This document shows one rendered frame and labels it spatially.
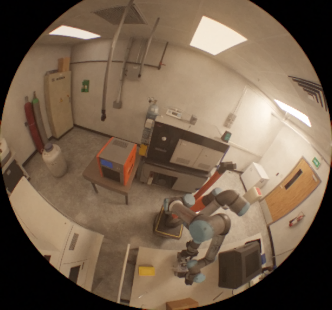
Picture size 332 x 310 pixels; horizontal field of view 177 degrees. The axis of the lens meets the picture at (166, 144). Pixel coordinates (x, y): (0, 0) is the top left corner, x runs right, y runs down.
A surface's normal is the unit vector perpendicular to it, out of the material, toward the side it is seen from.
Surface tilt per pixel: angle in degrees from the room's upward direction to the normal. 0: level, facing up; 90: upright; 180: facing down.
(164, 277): 0
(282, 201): 90
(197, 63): 90
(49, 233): 0
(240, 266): 57
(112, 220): 0
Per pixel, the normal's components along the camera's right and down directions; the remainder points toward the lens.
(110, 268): 0.28, -0.78
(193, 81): -0.08, 0.56
